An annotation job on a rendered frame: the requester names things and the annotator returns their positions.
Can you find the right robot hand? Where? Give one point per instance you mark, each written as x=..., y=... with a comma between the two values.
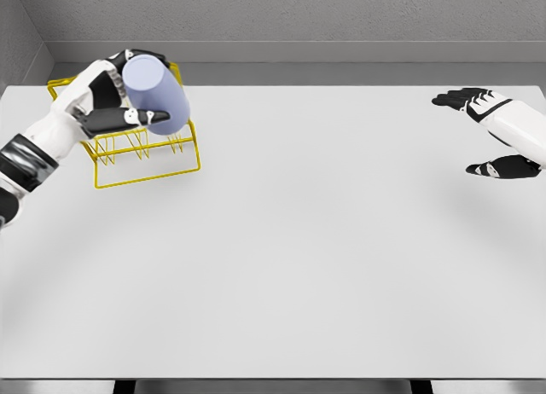
x=507, y=117

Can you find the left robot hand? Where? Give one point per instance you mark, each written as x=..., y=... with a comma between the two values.
x=77, y=96

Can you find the lavender cylindrical cup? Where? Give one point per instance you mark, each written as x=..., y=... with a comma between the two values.
x=156, y=100

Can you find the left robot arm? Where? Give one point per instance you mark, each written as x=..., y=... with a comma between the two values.
x=30, y=155

